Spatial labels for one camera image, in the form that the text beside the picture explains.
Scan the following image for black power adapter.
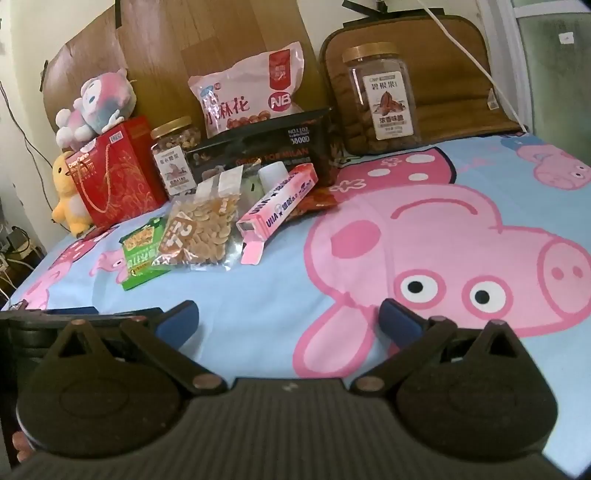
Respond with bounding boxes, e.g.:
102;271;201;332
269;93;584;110
6;226;34;259

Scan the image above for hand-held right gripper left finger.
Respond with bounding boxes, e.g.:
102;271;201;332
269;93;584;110
44;299;229;398

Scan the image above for black cardboard box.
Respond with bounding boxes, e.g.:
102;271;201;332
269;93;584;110
185;107;336;191

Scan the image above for yellow plush duck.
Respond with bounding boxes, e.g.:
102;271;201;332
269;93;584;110
51;150;95;238

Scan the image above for red gift box with handle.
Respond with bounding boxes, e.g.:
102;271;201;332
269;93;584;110
69;115;170;230

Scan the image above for long pink box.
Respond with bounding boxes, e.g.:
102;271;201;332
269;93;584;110
235;162;319;267

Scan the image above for pecan jar with gold lid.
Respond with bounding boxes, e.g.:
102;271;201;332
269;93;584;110
342;42;424;156

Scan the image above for pink and blue plush toy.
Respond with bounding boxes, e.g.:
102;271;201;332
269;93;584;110
55;68;139;151

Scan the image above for large pink snack bag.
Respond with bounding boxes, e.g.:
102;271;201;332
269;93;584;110
187;41;308;139

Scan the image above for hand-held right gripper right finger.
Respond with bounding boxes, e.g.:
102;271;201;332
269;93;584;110
353;298;526;396

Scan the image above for cartoon pig printed blanket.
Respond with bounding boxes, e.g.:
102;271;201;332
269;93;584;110
0;131;591;480

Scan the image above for person's left hand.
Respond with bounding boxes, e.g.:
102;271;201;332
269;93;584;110
11;429;31;464

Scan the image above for black wall cable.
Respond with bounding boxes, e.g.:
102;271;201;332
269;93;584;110
0;78;62;195

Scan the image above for wooden headboard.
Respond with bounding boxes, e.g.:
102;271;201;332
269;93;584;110
44;0;326;155

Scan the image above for clear bag of cashews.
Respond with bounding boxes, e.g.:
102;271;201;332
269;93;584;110
157;167;246;273

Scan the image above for frosted glass window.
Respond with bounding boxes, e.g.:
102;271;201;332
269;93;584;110
508;0;591;139

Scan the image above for white charging cable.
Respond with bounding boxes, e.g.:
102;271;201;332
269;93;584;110
418;0;530;133

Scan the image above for orange peanut snack packet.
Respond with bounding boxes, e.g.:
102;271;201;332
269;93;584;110
302;185;343;213

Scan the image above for bright green snack packet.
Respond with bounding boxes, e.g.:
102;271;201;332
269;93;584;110
120;216;168;291

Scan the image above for cashew jar with gold lid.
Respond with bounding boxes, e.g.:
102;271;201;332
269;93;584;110
150;116;204;199

